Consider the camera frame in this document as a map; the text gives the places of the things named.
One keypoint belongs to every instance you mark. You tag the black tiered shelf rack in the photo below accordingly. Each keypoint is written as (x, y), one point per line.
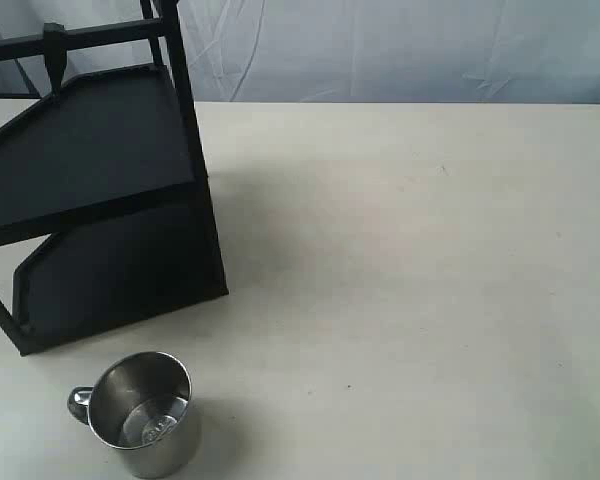
(107, 171)

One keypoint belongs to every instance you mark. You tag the white backdrop cloth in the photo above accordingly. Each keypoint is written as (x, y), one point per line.
(393, 51)

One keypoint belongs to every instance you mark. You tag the stainless steel mug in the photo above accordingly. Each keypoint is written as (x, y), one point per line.
(142, 408)

